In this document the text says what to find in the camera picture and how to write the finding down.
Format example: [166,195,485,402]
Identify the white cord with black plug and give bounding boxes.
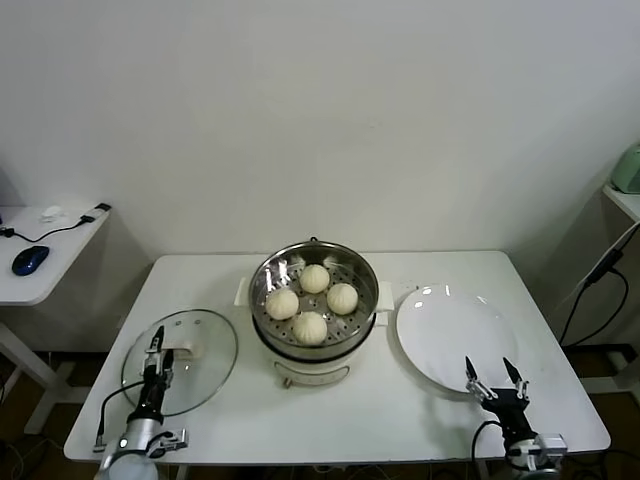
[552,228,637,311]

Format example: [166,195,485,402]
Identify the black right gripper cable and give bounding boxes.
[471,420,507,480]

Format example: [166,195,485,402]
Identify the glass lid with white handle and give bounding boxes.
[121,308,239,417]

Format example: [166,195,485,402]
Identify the grey table foot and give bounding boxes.
[579,344,640,396]

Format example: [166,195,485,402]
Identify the white work table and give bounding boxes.
[63,249,612,465]

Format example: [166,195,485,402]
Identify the perforated steel steamer basket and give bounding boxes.
[249,241,381,361]

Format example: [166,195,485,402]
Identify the black hanging power cable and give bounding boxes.
[558,267,630,347]

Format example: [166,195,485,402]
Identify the white round plate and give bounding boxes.
[396,283,521,401]

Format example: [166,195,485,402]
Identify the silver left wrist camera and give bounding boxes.
[149,427,191,459]

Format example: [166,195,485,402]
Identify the pale green appliance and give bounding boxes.
[610,142,640,195]

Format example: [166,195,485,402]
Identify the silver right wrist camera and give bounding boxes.
[519,432,569,462]

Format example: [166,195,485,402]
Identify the white side shelf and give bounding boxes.
[602,183,640,221]

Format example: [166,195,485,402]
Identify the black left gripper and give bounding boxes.
[130,325,175,424]

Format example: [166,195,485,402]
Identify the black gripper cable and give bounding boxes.
[471,420,507,480]
[93,383,145,454]

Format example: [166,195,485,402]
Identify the white electric cooker pot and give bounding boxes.
[234,276,396,390]

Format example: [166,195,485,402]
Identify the white side desk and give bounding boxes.
[0,203,114,435]

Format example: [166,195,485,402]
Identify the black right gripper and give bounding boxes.
[464,355,538,444]

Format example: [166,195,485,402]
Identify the white steamed baozi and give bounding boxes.
[292,310,329,346]
[265,288,300,321]
[300,264,330,295]
[326,283,359,315]

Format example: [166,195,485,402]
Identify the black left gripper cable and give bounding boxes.
[93,383,145,454]

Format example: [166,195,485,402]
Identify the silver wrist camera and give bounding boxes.
[149,427,191,459]
[519,432,569,462]

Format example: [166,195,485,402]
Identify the black cable with adapter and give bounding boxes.
[0,201,112,241]

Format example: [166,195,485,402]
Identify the blue computer mouse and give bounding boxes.
[11,245,51,276]

